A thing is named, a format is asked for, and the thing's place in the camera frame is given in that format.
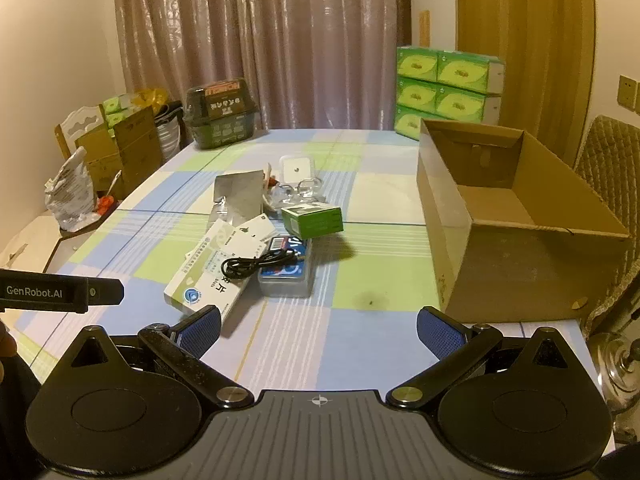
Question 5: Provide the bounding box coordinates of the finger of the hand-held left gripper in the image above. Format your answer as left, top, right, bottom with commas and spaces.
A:
0, 268, 125, 314

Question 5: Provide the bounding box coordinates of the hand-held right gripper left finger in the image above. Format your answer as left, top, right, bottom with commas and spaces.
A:
65, 305, 254, 409

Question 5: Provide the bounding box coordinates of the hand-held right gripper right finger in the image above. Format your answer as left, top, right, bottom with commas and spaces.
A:
385, 306, 577, 409

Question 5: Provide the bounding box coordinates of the cardboard box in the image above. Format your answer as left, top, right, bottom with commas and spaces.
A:
416, 119, 632, 324

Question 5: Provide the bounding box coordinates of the white green spray box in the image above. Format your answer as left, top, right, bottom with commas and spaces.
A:
234, 212, 279, 252

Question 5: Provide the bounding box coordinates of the silver foil bag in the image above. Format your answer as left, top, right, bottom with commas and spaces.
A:
207, 170, 267, 233

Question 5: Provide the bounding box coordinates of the white square night light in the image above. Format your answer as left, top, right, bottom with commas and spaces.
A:
278, 155, 316, 184

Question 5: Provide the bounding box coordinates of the long white medicine box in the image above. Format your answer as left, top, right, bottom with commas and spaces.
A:
163, 220, 273, 339

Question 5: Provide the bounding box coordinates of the white plastic bag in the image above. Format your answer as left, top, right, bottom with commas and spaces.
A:
44, 147, 102, 232

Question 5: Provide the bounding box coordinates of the small green box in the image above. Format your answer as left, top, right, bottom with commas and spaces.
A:
280, 200, 345, 239

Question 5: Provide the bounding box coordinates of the brown cardboard carton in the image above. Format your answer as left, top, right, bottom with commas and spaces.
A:
82, 105, 164, 199

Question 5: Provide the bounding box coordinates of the white wooden chair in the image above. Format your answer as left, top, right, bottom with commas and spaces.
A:
53, 103, 109, 162

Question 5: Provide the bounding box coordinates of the clear plastic hook pack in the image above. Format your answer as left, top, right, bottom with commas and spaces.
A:
262, 177, 326, 217

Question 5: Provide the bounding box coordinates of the shiny round object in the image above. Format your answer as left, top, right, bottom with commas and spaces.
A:
584, 332, 640, 417

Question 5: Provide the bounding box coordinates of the dark ribbed bin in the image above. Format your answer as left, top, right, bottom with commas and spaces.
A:
155, 100, 189, 159

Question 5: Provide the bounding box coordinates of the dark green plastic basket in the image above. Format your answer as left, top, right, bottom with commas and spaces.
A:
182, 87, 261, 150

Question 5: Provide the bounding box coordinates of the yellow plastic bag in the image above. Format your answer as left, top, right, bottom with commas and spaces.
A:
132, 88, 171, 111

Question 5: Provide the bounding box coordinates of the dark box orange label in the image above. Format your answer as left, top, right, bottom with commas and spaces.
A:
200, 78, 251, 121

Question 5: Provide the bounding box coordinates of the stack of green tissue packs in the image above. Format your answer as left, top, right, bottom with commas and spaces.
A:
393, 45, 506, 141

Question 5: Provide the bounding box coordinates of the shiny pink curtain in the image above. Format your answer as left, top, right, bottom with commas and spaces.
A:
112, 0, 414, 134

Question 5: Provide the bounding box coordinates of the wooden door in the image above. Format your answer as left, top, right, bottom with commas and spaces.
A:
454, 0, 599, 162

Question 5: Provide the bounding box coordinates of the black cable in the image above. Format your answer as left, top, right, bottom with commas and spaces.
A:
219, 247, 306, 281

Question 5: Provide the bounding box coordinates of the orange handled screwdriver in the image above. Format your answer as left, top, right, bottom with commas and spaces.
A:
97, 169, 124, 214

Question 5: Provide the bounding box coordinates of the wall socket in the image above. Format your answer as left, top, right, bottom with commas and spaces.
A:
618, 74, 640, 111

